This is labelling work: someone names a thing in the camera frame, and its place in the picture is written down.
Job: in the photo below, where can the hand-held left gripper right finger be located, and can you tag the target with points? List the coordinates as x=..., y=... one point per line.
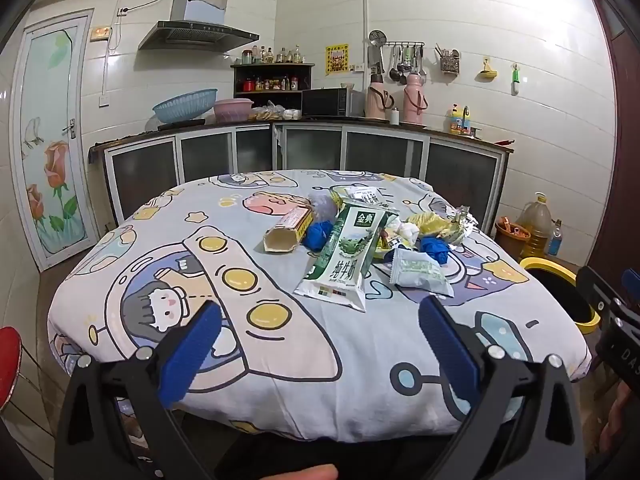
x=450, y=352

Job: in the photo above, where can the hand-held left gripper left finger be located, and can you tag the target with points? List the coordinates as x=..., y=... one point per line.
x=192, y=355

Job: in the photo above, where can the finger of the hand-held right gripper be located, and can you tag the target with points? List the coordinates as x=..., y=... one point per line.
x=632, y=280
x=597, y=290

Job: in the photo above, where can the yellow rimmed trash bin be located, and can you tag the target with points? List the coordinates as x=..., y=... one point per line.
x=537, y=264

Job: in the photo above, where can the pale green wrapper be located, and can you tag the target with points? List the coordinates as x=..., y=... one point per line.
x=420, y=272

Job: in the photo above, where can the yellow cartoon snack bag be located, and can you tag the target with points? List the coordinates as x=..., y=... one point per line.
x=435, y=225

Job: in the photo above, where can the person's right hand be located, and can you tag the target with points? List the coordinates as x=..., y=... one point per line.
x=625, y=420

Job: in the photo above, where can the person's left hand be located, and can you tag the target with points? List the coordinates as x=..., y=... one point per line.
x=295, y=474

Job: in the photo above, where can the blue plastic bottle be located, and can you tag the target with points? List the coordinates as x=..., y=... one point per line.
x=555, y=242

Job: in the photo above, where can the large cooking oil bottle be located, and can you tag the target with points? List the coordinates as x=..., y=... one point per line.
x=535, y=230

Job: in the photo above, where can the brown bucket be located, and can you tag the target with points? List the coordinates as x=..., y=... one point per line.
x=510, y=240

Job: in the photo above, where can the blue crumpled glove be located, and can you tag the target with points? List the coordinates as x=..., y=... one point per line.
x=435, y=250
x=319, y=236

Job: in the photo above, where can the small yellow wrapper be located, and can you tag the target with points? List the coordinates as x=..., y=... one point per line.
x=385, y=245

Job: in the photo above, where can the white tissue wad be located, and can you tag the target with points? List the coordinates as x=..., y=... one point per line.
x=407, y=232

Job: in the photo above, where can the green and white milk bag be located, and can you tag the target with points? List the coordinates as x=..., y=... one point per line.
x=345, y=255

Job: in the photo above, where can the yellow cardboard box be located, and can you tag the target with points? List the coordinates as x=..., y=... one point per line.
x=287, y=232

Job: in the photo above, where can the white printed packet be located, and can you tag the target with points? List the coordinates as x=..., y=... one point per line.
x=365, y=195

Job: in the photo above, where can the red stool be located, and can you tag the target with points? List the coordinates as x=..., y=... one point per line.
x=9, y=365

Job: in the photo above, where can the clear plastic bag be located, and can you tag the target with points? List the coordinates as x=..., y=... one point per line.
x=325, y=205

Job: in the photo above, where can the kitchen counter cabinet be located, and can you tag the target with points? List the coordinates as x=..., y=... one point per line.
x=210, y=155

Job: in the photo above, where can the yellow dish soap bottle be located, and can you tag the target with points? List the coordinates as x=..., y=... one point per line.
x=457, y=121

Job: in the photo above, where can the floral glass door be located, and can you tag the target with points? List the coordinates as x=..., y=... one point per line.
x=55, y=160

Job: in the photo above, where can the pink plastic basin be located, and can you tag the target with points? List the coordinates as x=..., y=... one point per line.
x=232, y=110

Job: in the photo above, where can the blue plastic basket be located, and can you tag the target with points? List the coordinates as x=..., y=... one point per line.
x=185, y=105

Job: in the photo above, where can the plastic bag of food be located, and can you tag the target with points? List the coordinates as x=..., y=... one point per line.
x=275, y=112

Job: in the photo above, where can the pink thermos with brown band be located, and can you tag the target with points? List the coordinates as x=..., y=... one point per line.
x=377, y=100

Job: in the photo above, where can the metal chopstick holder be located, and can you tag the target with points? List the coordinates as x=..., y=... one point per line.
x=448, y=60

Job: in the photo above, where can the black microwave oven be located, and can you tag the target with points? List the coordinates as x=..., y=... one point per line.
x=327, y=102

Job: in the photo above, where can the dark corner shelf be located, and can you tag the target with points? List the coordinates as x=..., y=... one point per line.
x=240, y=80

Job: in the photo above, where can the row of spice jars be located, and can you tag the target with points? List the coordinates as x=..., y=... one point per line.
x=270, y=84

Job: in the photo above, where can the rack of hanging utensils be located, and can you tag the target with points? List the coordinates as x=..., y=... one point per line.
x=397, y=57

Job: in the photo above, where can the row of condiment bottles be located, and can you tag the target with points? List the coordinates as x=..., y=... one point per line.
x=272, y=55

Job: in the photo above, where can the steel range hood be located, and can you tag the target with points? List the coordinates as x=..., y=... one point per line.
x=200, y=30

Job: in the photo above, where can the white wall socket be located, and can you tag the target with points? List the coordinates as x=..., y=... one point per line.
x=104, y=100

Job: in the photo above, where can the yellow wall poster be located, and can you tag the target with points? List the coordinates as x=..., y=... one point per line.
x=337, y=59

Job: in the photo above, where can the orange wall switch box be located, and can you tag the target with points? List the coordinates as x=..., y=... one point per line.
x=99, y=34

